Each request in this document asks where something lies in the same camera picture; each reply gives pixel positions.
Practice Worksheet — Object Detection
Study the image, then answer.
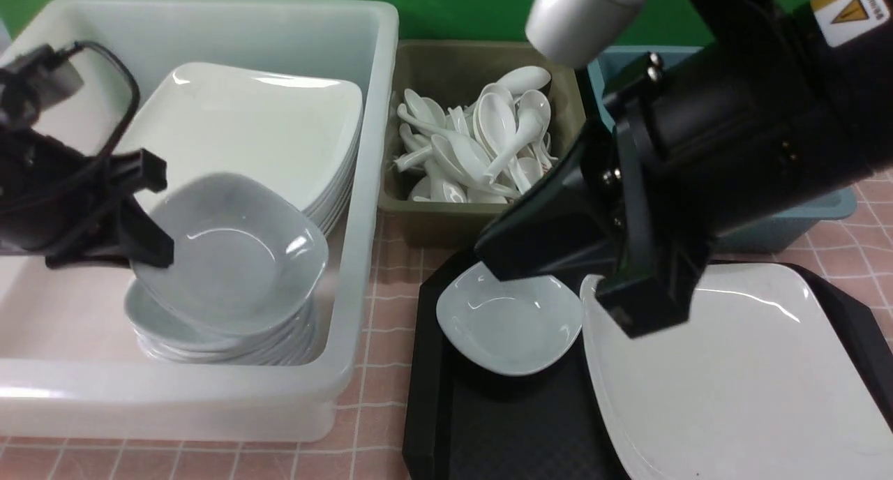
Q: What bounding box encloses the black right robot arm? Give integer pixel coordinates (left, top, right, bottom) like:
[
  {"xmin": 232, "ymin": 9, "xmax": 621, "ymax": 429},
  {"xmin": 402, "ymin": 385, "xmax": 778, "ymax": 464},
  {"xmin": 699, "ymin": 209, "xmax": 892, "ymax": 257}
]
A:
[{"xmin": 474, "ymin": 0, "xmax": 891, "ymax": 338}]

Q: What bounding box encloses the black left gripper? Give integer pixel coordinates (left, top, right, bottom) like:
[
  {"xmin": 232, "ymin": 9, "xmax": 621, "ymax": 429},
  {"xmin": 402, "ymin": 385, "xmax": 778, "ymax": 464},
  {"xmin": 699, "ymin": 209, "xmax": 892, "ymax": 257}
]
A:
[{"xmin": 2, "ymin": 44, "xmax": 174, "ymax": 270}]

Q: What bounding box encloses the large white rice plate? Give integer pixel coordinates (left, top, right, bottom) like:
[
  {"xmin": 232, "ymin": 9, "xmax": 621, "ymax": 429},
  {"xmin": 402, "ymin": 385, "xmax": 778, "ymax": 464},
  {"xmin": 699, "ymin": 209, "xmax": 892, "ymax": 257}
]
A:
[{"xmin": 580, "ymin": 263, "xmax": 892, "ymax": 479}]

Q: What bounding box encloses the pink checkered tablecloth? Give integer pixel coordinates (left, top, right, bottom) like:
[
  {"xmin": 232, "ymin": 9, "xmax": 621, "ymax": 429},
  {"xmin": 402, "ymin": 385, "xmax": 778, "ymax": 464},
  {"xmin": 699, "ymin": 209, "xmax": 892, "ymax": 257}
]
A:
[{"xmin": 2, "ymin": 172, "xmax": 891, "ymax": 479}]

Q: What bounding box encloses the stack of white small bowls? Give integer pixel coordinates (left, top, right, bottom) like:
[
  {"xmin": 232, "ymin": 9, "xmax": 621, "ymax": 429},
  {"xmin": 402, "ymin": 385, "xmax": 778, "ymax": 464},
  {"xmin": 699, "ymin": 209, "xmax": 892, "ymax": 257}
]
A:
[{"xmin": 124, "ymin": 282, "xmax": 319, "ymax": 366}]

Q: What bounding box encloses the large white plastic tub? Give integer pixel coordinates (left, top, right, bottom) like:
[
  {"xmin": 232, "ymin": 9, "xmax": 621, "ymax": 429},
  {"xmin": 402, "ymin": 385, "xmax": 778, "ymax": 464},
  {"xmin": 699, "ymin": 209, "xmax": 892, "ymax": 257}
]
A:
[{"xmin": 2, "ymin": 0, "xmax": 399, "ymax": 442}]

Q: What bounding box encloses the blue plastic bin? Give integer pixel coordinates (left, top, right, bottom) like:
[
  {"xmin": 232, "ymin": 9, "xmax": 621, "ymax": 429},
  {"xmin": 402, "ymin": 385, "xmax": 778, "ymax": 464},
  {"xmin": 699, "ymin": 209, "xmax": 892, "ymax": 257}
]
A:
[{"xmin": 587, "ymin": 45, "xmax": 857, "ymax": 254}]

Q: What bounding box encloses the pile of white ceramic spoons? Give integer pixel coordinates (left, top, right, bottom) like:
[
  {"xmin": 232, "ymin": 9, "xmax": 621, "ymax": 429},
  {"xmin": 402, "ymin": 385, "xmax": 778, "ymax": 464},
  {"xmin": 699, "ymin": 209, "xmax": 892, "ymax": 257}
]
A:
[{"xmin": 393, "ymin": 66, "xmax": 559, "ymax": 204}]

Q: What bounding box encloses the stack of white square plates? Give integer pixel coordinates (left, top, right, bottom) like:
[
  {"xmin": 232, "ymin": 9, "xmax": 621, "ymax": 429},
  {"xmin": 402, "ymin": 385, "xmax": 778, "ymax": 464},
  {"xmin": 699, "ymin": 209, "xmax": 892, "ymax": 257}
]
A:
[{"xmin": 116, "ymin": 61, "xmax": 363, "ymax": 234}]

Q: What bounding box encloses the white small bowl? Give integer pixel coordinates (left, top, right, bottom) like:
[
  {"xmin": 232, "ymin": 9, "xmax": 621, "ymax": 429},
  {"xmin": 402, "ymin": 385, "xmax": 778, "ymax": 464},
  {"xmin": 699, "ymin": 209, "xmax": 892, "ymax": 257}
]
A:
[
  {"xmin": 436, "ymin": 262, "xmax": 584, "ymax": 376},
  {"xmin": 132, "ymin": 172, "xmax": 329, "ymax": 337}
]

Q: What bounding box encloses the olive green plastic bin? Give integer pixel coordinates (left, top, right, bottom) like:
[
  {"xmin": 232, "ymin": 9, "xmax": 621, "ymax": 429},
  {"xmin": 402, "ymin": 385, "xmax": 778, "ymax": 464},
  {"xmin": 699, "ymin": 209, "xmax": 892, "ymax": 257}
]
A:
[{"xmin": 377, "ymin": 39, "xmax": 587, "ymax": 248}]

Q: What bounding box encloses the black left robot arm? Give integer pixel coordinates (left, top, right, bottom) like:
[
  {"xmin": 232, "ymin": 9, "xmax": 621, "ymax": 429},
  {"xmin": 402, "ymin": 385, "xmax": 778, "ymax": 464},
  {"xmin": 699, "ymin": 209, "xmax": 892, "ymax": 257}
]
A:
[{"xmin": 1, "ymin": 40, "xmax": 174, "ymax": 269}]

